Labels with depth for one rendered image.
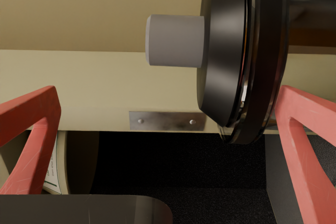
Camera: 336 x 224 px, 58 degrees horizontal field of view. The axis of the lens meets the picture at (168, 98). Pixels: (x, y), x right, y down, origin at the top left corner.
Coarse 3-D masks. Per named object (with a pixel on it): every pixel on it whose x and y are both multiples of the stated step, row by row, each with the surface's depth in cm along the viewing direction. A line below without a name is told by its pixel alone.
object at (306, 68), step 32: (256, 0) 11; (288, 0) 11; (320, 0) 12; (256, 32) 11; (288, 32) 12; (320, 32) 12; (288, 64) 12; (320, 64) 12; (320, 96) 13; (224, 128) 16
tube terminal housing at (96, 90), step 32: (0, 64) 33; (32, 64) 34; (64, 64) 34; (96, 64) 34; (128, 64) 34; (0, 96) 29; (64, 96) 29; (96, 96) 29; (128, 96) 29; (160, 96) 29; (192, 96) 29; (64, 128) 29; (96, 128) 29; (128, 128) 29; (0, 160) 32
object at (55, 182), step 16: (64, 144) 35; (80, 144) 51; (96, 144) 52; (64, 160) 35; (80, 160) 50; (96, 160) 51; (48, 176) 37; (64, 176) 35; (80, 176) 48; (64, 192) 37; (80, 192) 45
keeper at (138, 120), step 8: (136, 112) 28; (144, 112) 28; (152, 112) 28; (160, 112) 28; (168, 112) 28; (176, 112) 28; (184, 112) 28; (192, 112) 28; (200, 112) 28; (136, 120) 28; (144, 120) 28; (152, 120) 28; (160, 120) 28; (168, 120) 28; (176, 120) 28; (184, 120) 28; (192, 120) 28; (200, 120) 28; (136, 128) 29; (144, 128) 29; (152, 128) 29; (160, 128) 29; (168, 128) 29; (176, 128) 29; (184, 128) 29; (192, 128) 29; (200, 128) 29
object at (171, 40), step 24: (216, 0) 13; (240, 0) 12; (168, 24) 16; (192, 24) 16; (216, 24) 13; (240, 24) 12; (168, 48) 16; (192, 48) 16; (216, 48) 13; (240, 48) 12; (216, 72) 13; (240, 72) 13; (216, 96) 14; (216, 120) 16
